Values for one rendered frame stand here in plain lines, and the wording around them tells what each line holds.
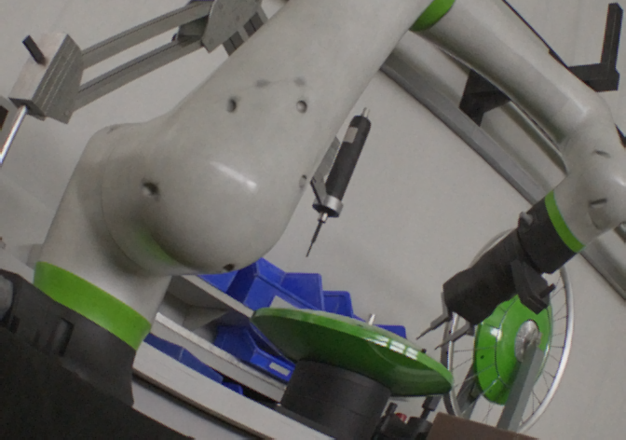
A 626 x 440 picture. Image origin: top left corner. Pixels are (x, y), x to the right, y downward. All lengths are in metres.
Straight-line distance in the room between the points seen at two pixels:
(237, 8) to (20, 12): 0.84
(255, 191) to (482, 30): 0.51
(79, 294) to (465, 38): 0.55
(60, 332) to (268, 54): 0.30
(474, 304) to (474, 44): 0.36
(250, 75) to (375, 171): 1.92
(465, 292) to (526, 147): 1.87
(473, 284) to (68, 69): 0.59
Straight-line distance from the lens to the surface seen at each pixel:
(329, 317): 1.34
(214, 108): 0.76
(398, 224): 2.73
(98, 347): 0.86
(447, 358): 2.06
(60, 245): 0.88
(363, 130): 1.88
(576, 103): 1.28
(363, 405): 1.40
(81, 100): 1.26
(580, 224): 1.24
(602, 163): 1.22
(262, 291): 2.21
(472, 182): 2.94
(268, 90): 0.77
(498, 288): 1.30
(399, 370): 1.37
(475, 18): 1.16
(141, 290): 0.88
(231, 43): 1.54
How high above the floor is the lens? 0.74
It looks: 19 degrees up
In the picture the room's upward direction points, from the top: 23 degrees clockwise
